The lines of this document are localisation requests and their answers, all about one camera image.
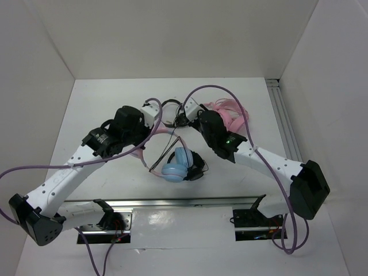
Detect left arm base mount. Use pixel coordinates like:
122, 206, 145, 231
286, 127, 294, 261
80, 208, 133, 244

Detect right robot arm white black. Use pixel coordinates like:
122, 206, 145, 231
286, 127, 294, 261
198, 110, 330, 220

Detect thin black headphone cable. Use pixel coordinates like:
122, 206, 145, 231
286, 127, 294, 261
148, 135, 192, 173

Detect black headphones near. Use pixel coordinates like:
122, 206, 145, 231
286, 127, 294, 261
162, 147, 206, 183

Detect aluminium side rail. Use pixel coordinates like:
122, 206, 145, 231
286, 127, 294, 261
265, 79, 303, 162

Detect pink gaming headset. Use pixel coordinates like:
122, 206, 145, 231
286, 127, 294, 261
204, 98, 249, 133

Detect black headphones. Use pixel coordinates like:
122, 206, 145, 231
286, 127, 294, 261
162, 98, 189, 129
162, 147, 206, 183

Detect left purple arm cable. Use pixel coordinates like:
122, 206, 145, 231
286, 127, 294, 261
0, 98, 163, 276

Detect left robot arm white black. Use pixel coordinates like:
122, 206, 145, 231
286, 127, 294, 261
9, 103, 162, 246

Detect black headphones far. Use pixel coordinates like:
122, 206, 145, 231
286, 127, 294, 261
162, 98, 189, 129

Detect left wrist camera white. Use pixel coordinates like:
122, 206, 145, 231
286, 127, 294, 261
140, 102, 162, 129

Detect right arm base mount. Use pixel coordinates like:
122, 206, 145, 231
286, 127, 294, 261
229, 209, 284, 242

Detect pink blue cat-ear headphones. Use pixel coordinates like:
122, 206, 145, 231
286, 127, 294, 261
131, 127, 194, 183

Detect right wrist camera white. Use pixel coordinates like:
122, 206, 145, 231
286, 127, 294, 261
183, 97, 204, 122

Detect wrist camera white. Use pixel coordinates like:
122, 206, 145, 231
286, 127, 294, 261
183, 97, 204, 122
140, 102, 162, 129

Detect aluminium front rail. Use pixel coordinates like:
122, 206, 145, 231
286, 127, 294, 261
63, 195, 267, 209

